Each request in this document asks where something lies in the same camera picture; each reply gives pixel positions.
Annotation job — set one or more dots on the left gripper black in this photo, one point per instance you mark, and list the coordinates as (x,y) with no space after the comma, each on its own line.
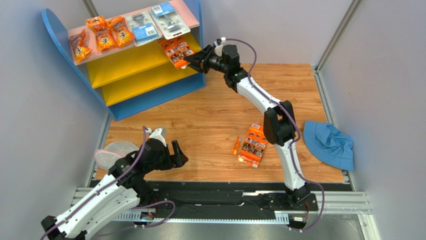
(177,160)

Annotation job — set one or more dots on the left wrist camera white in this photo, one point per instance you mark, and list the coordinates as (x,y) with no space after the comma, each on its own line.
(158,134)

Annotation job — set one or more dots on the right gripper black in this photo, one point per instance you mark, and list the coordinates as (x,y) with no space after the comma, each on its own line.
(205,61)

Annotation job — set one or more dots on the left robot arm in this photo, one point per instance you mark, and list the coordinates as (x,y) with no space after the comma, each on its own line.
(122,189)

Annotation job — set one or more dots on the small orange razor pack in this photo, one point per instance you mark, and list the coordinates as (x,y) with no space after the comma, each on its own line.
(236,146)

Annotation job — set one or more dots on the orange razor box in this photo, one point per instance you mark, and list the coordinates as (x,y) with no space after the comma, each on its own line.
(176,50)
(253,147)

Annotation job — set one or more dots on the white plastic bag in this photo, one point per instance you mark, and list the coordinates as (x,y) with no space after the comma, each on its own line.
(105,158)

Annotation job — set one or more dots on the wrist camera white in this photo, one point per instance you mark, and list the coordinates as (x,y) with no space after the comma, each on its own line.
(158,134)
(218,46)

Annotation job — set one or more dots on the orange BIC razor bag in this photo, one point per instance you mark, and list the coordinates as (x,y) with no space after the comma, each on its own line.
(103,35)
(79,45)
(123,34)

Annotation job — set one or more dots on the blue Gillette razor blister pack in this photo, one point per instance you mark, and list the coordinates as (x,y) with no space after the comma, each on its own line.
(169,21)

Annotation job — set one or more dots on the razor blister pack on shelf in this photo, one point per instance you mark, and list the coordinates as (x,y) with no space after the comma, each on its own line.
(143,28)

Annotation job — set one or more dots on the blue bucket hat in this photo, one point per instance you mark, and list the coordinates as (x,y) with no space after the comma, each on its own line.
(329,145)

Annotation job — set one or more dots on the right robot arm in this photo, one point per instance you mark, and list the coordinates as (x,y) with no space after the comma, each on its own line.
(279,127)

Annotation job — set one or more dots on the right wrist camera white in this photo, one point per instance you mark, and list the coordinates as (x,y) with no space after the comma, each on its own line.
(218,46)

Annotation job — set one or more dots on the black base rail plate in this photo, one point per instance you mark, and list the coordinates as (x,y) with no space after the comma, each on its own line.
(191,200)

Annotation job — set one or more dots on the blue shelf with coloured boards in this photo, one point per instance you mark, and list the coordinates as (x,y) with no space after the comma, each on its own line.
(126,80)

